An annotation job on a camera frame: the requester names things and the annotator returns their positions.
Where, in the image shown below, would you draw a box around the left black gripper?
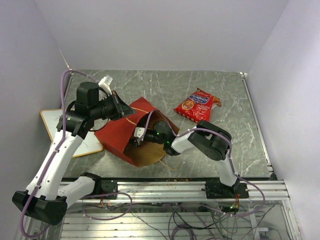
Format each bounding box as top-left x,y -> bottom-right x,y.
90,90 -> 137,121

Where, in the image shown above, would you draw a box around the red paper bag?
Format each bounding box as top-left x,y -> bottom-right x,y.
94,97 -> 180,167

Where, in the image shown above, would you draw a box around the red candy bag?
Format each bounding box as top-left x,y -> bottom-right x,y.
173,88 -> 222,123

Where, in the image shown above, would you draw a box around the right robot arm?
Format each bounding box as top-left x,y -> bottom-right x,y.
129,120 -> 240,198

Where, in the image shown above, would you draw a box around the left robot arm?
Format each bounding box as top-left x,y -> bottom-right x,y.
12,82 -> 135,226

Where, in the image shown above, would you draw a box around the small whiteboard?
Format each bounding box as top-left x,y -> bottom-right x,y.
40,108 -> 104,159

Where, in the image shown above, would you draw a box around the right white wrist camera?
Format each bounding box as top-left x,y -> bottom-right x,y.
133,127 -> 146,139

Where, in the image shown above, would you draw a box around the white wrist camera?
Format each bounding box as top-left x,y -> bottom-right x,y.
133,127 -> 146,139
98,75 -> 113,95

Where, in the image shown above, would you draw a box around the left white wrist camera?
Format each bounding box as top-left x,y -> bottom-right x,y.
98,75 -> 113,95

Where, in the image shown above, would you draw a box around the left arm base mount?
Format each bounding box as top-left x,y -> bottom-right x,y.
80,172 -> 118,200

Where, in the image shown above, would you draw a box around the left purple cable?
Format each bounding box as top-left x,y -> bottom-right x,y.
19,69 -> 101,238

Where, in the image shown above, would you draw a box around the purple cable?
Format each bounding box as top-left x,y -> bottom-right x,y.
141,110 -> 266,217
19,69 -> 101,238

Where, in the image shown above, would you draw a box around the aluminium frame rail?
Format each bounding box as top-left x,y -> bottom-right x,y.
27,179 -> 291,203

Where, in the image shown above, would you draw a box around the loose cables under table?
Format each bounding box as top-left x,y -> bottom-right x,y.
82,194 -> 273,240

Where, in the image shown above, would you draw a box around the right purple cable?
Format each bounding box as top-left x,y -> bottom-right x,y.
141,110 -> 266,217

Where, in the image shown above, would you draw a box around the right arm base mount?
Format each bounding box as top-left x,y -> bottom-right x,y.
201,180 -> 249,200

